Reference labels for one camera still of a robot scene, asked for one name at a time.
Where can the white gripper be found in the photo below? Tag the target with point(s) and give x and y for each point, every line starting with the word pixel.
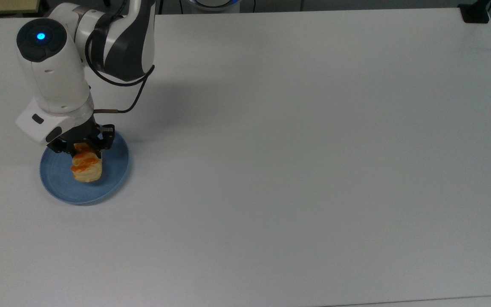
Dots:
pixel 43 123

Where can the toy bread with orange crust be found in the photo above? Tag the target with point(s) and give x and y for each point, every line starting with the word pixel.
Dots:
pixel 87 168

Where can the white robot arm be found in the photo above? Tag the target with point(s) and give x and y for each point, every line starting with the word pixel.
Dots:
pixel 53 72

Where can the blue round plate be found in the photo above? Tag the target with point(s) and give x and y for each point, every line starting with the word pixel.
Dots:
pixel 113 170

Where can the yellow wooden furniture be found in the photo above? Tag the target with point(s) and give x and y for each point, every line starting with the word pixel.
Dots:
pixel 2 6

